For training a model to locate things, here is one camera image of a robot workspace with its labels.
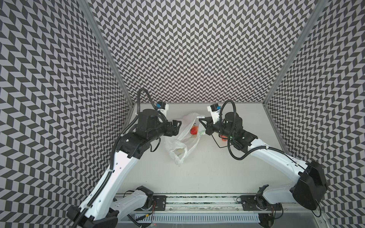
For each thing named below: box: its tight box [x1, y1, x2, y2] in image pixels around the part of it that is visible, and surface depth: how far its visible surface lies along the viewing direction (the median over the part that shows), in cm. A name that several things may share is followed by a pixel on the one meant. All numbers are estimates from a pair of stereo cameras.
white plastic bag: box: [164, 112, 207, 166], surface depth 79 cm
